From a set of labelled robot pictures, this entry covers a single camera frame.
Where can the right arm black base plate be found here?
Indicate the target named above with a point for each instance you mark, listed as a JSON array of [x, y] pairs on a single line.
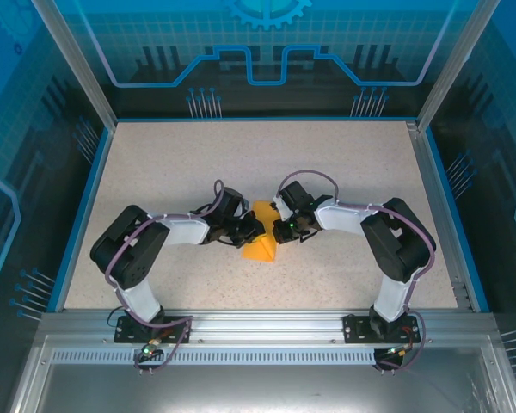
[[354, 329]]

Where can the aluminium side rail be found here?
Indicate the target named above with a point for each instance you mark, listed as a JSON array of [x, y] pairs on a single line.
[[438, 223]]

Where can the yellow paper sheet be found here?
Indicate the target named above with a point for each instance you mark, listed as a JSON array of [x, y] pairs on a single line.
[[262, 251]]

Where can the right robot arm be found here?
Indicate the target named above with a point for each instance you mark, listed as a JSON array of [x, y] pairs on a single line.
[[400, 245]]

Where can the steel bench tray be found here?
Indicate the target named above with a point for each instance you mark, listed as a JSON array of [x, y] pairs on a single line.
[[258, 387]]

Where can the aluminium frame post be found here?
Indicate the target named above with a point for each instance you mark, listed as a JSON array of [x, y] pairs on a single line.
[[75, 64], [456, 64]]

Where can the blue table edge strip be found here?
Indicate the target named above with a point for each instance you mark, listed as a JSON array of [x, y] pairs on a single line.
[[81, 215], [456, 215]]

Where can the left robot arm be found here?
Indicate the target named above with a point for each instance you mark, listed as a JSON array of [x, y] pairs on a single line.
[[129, 258]]

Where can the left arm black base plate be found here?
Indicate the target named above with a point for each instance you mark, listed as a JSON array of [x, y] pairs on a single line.
[[127, 333]]

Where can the aluminium mounting rail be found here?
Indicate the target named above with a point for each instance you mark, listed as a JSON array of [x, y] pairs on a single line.
[[262, 327]]

